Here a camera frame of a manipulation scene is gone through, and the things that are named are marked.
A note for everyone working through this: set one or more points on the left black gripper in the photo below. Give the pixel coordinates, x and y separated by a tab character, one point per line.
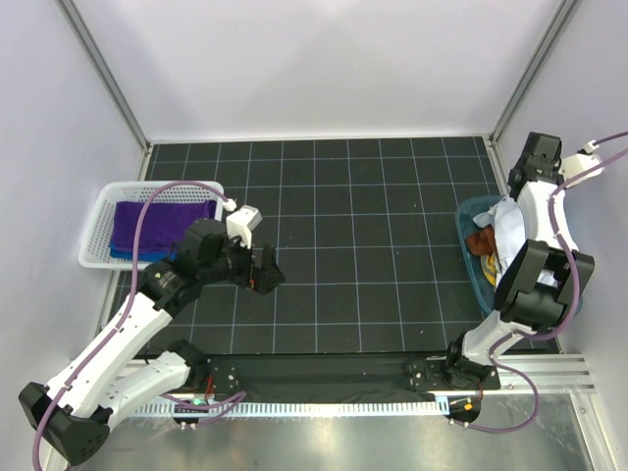
263	278

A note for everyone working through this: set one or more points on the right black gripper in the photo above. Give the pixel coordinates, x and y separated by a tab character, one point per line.
555	167

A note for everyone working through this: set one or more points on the white cloth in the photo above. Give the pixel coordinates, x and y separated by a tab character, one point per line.
506	219

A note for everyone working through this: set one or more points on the purple towel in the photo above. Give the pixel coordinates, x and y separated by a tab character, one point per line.
163	223

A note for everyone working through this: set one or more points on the blue towel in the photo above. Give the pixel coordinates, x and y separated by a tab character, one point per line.
143	255

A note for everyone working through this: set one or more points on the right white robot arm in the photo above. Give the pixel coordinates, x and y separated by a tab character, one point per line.
484	344

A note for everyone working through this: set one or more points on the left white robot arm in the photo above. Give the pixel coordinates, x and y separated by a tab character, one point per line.
76	410

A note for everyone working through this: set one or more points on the teal translucent laundry basket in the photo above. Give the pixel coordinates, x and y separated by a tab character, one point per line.
526	280

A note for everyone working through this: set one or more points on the brown cloth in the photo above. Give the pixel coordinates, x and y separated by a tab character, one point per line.
482	243

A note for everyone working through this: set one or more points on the yellow patterned cloth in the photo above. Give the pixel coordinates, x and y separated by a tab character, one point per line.
490	269

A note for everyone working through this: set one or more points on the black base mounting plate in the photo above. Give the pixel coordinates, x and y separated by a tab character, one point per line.
339	378

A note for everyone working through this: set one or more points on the white perforated plastic basket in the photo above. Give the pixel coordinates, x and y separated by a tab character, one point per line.
94	250

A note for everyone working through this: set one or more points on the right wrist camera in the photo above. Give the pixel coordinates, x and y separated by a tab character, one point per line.
581	166

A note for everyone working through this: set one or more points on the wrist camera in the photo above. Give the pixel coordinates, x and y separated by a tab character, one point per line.
581	166
241	222

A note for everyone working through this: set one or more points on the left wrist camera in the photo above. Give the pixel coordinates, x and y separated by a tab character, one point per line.
241	222

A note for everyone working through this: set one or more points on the slotted white cable duct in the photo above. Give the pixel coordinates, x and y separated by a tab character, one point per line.
163	408

